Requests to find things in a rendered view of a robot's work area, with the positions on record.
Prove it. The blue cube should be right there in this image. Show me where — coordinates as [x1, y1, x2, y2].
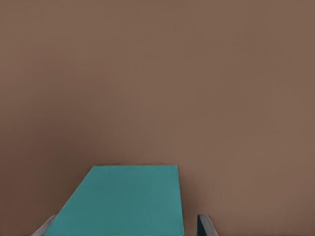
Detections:
[43, 165, 185, 236]

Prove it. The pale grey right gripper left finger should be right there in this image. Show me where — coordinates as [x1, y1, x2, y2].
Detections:
[31, 214, 56, 236]

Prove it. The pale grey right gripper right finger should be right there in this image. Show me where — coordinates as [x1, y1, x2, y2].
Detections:
[197, 214, 219, 236]

